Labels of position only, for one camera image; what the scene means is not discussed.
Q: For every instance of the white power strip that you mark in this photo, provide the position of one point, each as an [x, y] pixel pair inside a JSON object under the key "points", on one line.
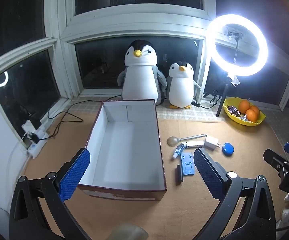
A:
{"points": [[38, 145]]}

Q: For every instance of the white cardboard box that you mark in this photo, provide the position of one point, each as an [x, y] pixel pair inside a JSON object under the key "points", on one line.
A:
{"points": [[124, 150]]}

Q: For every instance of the blue phone stand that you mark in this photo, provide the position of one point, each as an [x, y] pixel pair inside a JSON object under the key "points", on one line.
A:
{"points": [[187, 170]]}

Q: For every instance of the pale blurred object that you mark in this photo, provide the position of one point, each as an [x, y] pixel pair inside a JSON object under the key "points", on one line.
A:
{"points": [[132, 233]]}

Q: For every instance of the yellow fruit bowl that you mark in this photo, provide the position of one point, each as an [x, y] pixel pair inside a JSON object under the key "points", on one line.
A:
{"points": [[234, 120]]}

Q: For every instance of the metal spoon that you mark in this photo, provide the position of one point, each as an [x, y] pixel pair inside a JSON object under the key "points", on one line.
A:
{"points": [[172, 141]]}

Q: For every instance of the white patterned lighter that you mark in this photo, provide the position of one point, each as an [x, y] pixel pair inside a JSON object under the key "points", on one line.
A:
{"points": [[194, 144]]}

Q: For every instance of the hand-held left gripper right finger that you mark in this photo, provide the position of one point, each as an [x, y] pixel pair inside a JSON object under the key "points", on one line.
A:
{"points": [[207, 175]]}

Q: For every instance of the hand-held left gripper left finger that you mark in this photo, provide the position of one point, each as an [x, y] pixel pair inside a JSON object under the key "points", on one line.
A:
{"points": [[75, 175]]}

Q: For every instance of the black plug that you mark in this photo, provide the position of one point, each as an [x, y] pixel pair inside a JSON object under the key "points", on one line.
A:
{"points": [[34, 137]]}

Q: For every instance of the pile of wrapped candies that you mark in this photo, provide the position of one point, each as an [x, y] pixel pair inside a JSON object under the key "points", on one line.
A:
{"points": [[233, 110]]}

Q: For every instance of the large penguin plush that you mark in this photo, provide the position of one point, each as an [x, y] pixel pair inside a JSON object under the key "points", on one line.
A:
{"points": [[139, 80]]}

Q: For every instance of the white window frame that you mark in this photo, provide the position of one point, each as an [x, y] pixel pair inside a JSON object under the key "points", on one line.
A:
{"points": [[64, 30]]}

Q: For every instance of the small blue-white bottle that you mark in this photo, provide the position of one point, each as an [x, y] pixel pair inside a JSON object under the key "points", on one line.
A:
{"points": [[178, 151]]}

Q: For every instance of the white charger plug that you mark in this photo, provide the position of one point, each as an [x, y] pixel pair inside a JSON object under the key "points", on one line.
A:
{"points": [[210, 142]]}

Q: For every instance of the small penguin plush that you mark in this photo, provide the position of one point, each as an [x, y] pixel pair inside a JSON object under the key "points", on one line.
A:
{"points": [[182, 87]]}

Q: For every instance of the small black bar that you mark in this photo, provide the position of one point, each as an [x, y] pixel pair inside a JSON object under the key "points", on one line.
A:
{"points": [[179, 175]]}

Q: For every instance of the white power adapter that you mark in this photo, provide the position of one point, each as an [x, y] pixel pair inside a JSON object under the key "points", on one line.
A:
{"points": [[29, 127]]}

